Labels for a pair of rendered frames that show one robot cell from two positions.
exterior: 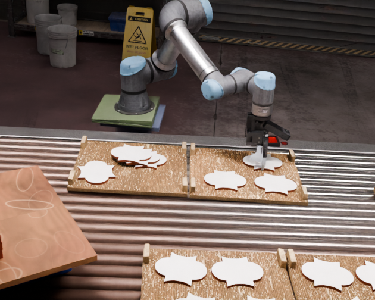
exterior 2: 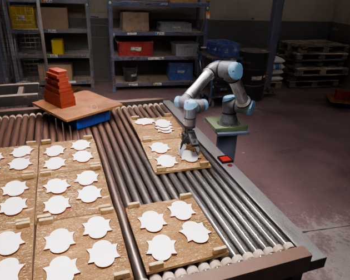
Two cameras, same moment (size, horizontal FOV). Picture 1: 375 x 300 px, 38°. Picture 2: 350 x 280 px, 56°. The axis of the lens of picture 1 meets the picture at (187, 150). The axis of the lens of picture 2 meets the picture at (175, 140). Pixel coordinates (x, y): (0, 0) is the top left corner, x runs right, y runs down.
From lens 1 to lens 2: 2.37 m
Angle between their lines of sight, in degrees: 65
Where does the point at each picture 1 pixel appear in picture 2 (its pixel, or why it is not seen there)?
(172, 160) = (170, 135)
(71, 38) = not seen: outside the picture
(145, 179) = (147, 131)
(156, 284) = (70, 143)
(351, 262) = (100, 186)
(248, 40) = not seen: outside the picture
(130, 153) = (161, 123)
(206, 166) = (171, 143)
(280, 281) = (79, 167)
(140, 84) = (226, 109)
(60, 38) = not seen: outside the picture
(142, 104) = (226, 121)
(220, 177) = (160, 145)
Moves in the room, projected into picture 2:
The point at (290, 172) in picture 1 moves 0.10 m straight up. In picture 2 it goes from (186, 165) to (186, 151)
